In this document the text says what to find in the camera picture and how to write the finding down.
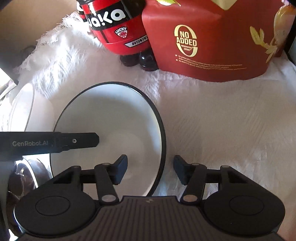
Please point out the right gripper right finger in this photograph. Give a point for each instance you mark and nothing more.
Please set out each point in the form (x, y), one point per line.
(193, 176)

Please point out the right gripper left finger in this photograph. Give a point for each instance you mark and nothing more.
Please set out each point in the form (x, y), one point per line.
(107, 176)

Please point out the white paper bowl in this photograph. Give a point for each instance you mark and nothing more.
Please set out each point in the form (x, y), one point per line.
(21, 109)

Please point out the stainless steel bowl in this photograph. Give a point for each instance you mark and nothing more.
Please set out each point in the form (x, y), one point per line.
(28, 174)

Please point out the blue enamel bowl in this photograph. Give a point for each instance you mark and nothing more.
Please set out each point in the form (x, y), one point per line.
(127, 122)

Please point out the white woven tablecloth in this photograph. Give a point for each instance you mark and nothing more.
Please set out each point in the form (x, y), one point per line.
(249, 125)

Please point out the black computer monitor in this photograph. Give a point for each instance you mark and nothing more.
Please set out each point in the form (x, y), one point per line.
(7, 84)

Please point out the red quail eggs bag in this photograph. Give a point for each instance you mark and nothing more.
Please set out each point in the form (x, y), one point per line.
(217, 41)

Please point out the panda racer figurine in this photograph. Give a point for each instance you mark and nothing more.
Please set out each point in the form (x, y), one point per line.
(118, 26)

